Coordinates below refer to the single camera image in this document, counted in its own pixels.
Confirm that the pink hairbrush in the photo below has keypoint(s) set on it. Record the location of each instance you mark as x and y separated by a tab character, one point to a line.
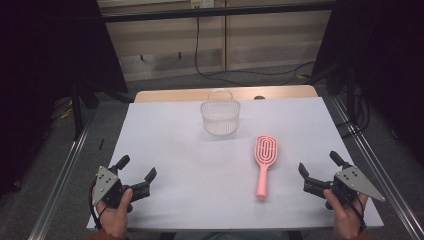
263	180

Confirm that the small black floor piece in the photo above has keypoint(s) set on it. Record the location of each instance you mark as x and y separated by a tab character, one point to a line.
101	144

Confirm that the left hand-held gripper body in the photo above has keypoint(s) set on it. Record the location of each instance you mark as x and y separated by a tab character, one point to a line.
106	181

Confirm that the person's left hand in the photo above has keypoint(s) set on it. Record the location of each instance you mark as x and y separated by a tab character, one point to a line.
115	220

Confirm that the clear perforated plastic basket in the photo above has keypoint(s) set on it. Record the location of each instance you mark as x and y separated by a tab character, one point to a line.
220	116

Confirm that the metal floor rail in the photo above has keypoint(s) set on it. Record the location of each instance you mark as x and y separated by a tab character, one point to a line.
393	190
56	193

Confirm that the black metal stand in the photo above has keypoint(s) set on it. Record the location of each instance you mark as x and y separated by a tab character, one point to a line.
350	93
77	110

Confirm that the wooden table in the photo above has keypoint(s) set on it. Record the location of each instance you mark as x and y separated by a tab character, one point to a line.
166	95

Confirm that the white wall socket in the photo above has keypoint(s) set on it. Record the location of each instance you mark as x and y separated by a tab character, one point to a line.
202	3

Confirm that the white table sheet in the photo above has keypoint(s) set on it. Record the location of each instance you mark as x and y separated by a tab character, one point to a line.
200	186

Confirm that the black horizontal metal bar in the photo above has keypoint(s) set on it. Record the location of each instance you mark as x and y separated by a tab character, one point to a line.
216	12

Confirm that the person's right hand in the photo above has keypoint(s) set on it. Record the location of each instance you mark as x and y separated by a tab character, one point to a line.
346	220

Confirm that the small black wall peg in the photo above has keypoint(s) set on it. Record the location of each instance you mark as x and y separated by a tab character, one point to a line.
142	57
180	55

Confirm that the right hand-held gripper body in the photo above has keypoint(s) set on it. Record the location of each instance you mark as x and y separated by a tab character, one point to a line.
353	181

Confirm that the dark curtain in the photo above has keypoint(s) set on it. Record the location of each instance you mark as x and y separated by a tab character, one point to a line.
383	50
43	66

